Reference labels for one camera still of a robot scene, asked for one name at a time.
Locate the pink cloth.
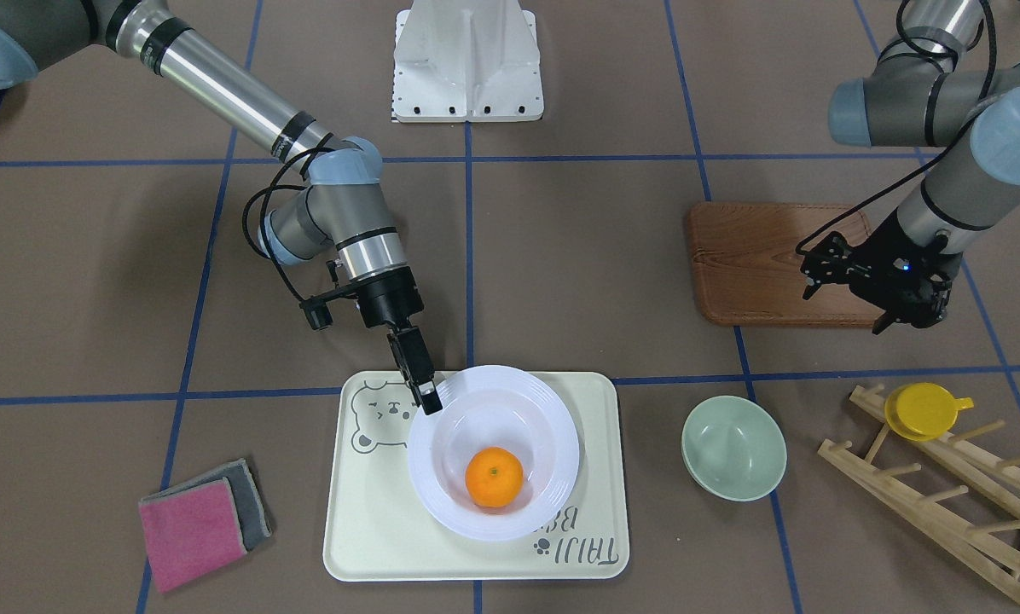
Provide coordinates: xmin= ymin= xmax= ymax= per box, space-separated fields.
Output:
xmin=138 ymin=478 xmax=248 ymax=592

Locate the grey cloth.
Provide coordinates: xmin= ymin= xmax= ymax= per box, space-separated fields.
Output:
xmin=139 ymin=458 xmax=272 ymax=552

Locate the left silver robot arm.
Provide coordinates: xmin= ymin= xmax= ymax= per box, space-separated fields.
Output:
xmin=805 ymin=1 xmax=1020 ymax=332

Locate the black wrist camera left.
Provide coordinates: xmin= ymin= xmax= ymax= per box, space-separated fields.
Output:
xmin=796 ymin=231 xmax=862 ymax=300

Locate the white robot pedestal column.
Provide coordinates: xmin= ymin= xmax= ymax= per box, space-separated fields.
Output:
xmin=391 ymin=1 xmax=545 ymax=124

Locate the brown wooden cutting board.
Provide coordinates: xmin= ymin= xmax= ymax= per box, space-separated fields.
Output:
xmin=686 ymin=201 xmax=882 ymax=329

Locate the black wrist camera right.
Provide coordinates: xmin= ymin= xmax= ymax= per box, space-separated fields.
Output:
xmin=298 ymin=285 xmax=356 ymax=331

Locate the wooden dish rack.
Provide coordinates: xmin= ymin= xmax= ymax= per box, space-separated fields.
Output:
xmin=817 ymin=385 xmax=1020 ymax=606

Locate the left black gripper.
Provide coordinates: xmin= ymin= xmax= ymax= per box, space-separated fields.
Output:
xmin=849 ymin=213 xmax=962 ymax=335

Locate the green ceramic bowl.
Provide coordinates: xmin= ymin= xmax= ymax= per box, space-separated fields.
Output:
xmin=681 ymin=394 xmax=788 ymax=502

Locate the yellow mug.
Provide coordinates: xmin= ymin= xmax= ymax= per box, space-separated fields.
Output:
xmin=882 ymin=382 xmax=975 ymax=442

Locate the orange fruit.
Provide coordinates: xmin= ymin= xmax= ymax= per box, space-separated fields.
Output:
xmin=466 ymin=447 xmax=524 ymax=508

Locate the cream bear tray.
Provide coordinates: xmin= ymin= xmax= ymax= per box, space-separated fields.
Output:
xmin=323 ymin=372 xmax=630 ymax=582

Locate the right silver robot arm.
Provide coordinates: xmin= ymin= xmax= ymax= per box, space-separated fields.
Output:
xmin=0 ymin=1 xmax=443 ymax=414

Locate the white round plate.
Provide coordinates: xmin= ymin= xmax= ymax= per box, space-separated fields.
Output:
xmin=406 ymin=366 xmax=580 ymax=542

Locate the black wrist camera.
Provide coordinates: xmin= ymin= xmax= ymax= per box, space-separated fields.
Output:
xmin=796 ymin=231 xmax=862 ymax=300
xmin=298 ymin=285 xmax=356 ymax=331

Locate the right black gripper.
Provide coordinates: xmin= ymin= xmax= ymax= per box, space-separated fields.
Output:
xmin=355 ymin=267 xmax=443 ymax=415

